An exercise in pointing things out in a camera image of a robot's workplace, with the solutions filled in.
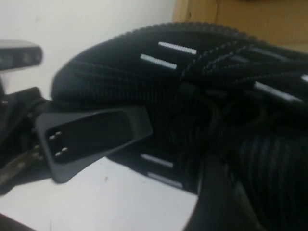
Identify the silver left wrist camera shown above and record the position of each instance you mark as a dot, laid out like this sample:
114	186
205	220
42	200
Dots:
19	55

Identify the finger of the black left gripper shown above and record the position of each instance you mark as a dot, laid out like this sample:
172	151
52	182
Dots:
96	132

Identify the brown cardboard shoe box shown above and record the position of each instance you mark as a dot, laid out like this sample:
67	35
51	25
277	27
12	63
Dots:
240	14

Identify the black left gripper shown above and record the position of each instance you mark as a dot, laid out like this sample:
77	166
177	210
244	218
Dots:
19	125

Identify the black sneaker with white stripes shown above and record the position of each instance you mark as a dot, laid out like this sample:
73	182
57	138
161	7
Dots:
144	84

